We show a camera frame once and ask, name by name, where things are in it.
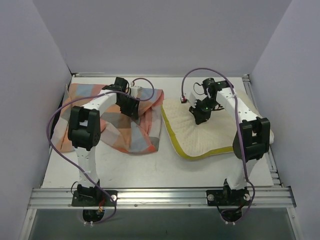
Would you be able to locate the aluminium front frame rail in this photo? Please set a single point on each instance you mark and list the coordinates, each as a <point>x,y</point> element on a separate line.
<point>159,198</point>

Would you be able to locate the checkered pastel pillowcase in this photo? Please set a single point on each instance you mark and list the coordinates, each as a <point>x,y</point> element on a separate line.
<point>139,137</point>

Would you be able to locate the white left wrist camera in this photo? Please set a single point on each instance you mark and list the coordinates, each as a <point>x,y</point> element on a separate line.
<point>134,90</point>

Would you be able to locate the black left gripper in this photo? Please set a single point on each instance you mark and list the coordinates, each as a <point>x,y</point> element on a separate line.
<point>130,107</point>

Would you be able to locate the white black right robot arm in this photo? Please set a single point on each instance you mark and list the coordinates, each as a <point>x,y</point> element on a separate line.
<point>253,133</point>

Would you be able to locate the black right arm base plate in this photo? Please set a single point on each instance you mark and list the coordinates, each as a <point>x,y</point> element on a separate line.
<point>224,198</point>

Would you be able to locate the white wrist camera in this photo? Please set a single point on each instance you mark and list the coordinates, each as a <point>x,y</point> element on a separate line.
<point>189,98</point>
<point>134,90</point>

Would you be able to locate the aluminium right side rail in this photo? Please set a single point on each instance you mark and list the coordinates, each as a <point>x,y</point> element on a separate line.
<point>261,126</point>

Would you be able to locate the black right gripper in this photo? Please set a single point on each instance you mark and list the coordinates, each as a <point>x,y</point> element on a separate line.
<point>198,115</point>

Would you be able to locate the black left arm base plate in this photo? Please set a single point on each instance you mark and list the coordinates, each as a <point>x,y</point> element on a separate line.
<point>95,199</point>

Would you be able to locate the aluminium frame rail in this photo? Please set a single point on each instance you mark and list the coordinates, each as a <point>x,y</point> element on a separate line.
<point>159,198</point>
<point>200,73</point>

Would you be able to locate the aluminium back frame rail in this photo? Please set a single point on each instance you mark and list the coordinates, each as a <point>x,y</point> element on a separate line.
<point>200,73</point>

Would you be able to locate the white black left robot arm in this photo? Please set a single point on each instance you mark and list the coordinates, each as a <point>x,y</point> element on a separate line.
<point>84,132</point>

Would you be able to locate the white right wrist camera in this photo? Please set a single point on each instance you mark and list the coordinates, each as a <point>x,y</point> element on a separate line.
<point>189,98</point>

